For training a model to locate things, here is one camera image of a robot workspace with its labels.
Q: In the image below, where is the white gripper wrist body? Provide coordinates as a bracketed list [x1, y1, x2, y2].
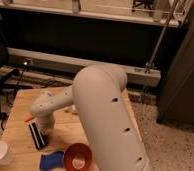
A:
[37, 115, 54, 135]

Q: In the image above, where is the black striped whiteboard eraser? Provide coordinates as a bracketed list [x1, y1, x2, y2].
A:
[28, 122, 47, 150]

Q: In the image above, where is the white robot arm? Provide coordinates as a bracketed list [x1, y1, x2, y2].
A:
[30, 64, 152, 171]

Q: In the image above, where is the orange toy carrot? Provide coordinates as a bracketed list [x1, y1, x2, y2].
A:
[24, 115, 35, 122]

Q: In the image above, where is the white patterned plastic bottle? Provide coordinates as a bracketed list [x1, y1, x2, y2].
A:
[64, 105, 77, 115]

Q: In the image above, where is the blue sponge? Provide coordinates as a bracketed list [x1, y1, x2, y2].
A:
[39, 151, 64, 171]

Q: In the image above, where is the red bowl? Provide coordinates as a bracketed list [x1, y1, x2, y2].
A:
[63, 143, 92, 171]

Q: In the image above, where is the white paper cup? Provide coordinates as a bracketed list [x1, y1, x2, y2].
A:
[0, 140, 13, 165]

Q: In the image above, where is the white baseboard heater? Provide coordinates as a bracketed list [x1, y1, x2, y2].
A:
[8, 48, 161, 87]

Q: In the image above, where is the metal pole stand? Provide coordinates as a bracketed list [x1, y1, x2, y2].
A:
[144, 0, 180, 73]

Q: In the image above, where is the wooden shelf ledge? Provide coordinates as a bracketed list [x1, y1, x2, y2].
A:
[0, 0, 186, 28]

